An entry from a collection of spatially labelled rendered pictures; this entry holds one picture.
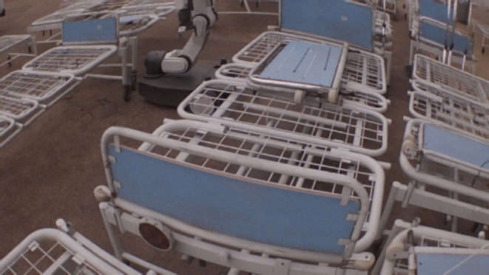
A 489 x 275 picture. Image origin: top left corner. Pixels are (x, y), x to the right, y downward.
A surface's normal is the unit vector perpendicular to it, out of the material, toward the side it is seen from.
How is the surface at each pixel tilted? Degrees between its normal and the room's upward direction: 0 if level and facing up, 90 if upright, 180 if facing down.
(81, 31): 90
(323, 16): 91
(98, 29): 90
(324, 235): 90
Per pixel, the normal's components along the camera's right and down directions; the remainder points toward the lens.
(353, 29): -0.33, 0.48
